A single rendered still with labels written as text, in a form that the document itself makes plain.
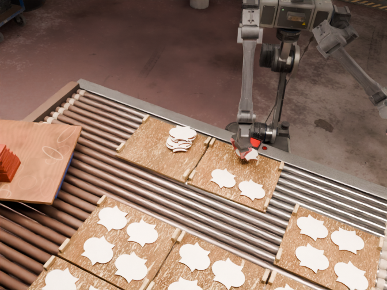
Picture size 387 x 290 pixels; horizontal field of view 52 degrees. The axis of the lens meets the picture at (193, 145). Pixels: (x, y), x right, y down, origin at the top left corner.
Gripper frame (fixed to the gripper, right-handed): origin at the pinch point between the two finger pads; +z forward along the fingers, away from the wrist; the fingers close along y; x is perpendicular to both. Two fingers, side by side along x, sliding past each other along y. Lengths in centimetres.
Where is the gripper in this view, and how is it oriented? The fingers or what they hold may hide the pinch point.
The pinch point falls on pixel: (239, 153)
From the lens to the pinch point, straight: 204.5
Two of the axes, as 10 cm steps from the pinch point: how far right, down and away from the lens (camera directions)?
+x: 9.0, -2.7, 3.5
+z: -0.6, 7.1, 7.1
